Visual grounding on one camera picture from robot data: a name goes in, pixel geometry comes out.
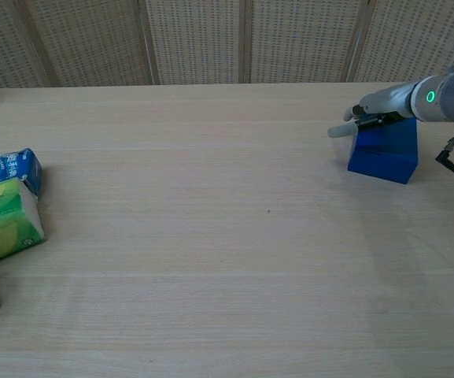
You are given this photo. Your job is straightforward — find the green tissue pack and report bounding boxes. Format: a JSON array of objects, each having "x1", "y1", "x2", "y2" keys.
[{"x1": 0, "y1": 177, "x2": 46, "y2": 269}]

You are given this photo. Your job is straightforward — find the blue cardboard box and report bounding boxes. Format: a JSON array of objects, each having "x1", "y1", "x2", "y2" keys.
[{"x1": 347, "y1": 117, "x2": 419, "y2": 185}]

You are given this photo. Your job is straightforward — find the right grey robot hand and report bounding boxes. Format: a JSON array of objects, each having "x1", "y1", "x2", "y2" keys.
[{"x1": 327, "y1": 80, "x2": 423, "y2": 139}]

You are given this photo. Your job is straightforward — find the blue snack packet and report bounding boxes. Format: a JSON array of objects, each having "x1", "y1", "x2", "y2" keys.
[{"x1": 0, "y1": 147, "x2": 44, "y2": 198}]

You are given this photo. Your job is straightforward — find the woven folding screen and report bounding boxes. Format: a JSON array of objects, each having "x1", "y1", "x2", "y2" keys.
[{"x1": 0, "y1": 0, "x2": 454, "y2": 89}]

